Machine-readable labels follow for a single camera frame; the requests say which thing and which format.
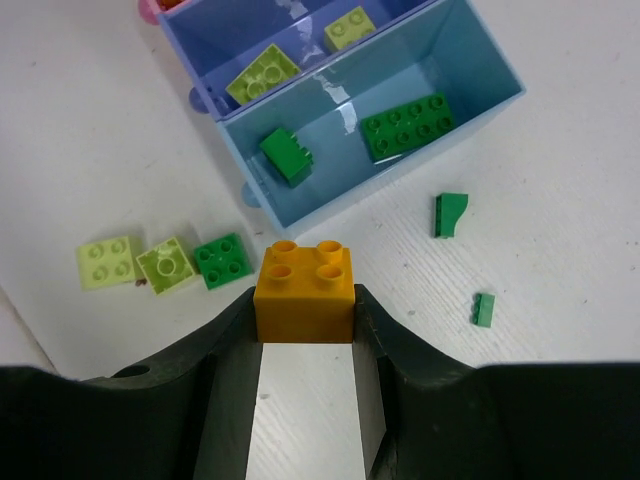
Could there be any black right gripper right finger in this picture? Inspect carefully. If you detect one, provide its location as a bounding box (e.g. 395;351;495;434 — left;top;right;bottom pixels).
352;286;639;479

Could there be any orange round lego piece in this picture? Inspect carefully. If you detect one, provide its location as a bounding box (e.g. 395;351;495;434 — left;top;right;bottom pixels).
253;240;355;344

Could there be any tiny green lego piece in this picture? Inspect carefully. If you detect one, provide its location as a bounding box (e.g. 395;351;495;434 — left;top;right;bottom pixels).
471;293;495;328

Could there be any lime green lego brick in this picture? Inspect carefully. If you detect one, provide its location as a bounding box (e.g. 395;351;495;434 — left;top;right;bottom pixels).
136;237;199;296

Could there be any small green lego brick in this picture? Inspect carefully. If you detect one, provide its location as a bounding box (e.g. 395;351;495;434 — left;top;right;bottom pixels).
194;233;253;290

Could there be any pink plastic bin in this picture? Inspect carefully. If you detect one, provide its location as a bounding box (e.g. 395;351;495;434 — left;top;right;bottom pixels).
136;0;189;25

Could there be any pale green lego piece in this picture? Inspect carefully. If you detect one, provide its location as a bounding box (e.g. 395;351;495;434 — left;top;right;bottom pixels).
75;236;143;291

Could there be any green wedge lego piece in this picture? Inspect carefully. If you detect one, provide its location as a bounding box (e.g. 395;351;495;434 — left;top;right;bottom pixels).
434;192;469;238

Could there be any light blue plastic bin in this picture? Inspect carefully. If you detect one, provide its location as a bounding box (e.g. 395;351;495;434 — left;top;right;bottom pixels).
220;1;525;238

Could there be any pale green lego block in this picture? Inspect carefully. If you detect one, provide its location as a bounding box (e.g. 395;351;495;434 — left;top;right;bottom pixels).
324;6;376;53

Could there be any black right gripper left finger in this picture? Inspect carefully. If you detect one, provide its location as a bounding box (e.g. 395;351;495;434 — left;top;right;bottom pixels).
1;292;262;479

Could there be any pale green sloped lego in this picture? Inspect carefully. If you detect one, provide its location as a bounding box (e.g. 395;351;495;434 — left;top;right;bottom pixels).
226;44;301;105

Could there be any green lego plate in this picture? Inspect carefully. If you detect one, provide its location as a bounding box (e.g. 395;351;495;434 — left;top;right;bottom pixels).
360;93;455;163

